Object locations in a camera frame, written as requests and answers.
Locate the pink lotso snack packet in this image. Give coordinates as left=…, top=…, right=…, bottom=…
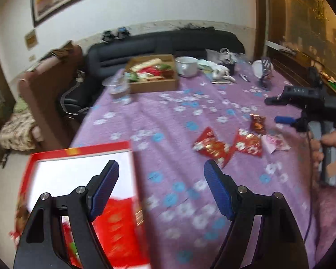
left=261, top=134, right=291, bottom=154

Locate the dark brown snack packet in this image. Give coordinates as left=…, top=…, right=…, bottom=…
left=249, top=114, right=267, bottom=135

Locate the long red cake packet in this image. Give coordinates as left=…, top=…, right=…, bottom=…
left=93, top=197, right=150, bottom=267

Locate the red white flower packet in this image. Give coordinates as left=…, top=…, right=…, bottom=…
left=232, top=129, right=263, bottom=157

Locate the red flower snack packet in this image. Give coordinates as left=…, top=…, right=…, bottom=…
left=192, top=127, right=235, bottom=168

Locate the person right hand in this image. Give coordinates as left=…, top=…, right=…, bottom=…
left=310, top=131, right=336, bottom=171

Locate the red gift box tray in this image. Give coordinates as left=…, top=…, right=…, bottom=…
left=14, top=141, right=151, bottom=268

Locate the purple floral tablecloth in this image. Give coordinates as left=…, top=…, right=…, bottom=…
left=69, top=61, right=336, bottom=269

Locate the red snack bag in tray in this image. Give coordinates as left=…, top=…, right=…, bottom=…
left=8, top=192, right=31, bottom=244

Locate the patterned blanket bed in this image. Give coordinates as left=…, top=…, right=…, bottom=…
left=0, top=97, right=44, bottom=152

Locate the white ceramic mug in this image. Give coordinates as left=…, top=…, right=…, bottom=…
left=175, top=56, right=198, bottom=78

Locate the brown armchair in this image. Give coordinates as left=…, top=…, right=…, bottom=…
left=18, top=42, right=84, bottom=151

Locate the cardboard snack box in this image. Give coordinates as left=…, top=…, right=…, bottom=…
left=124, top=54, right=179, bottom=93

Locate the black leather sofa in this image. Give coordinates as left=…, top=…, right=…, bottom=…
left=58, top=29, right=245, bottom=124

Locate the white charging cable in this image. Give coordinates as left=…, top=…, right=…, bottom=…
left=58, top=69, right=88, bottom=117

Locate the small wall plaque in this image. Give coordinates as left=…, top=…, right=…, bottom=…
left=25, top=29, right=38, bottom=50

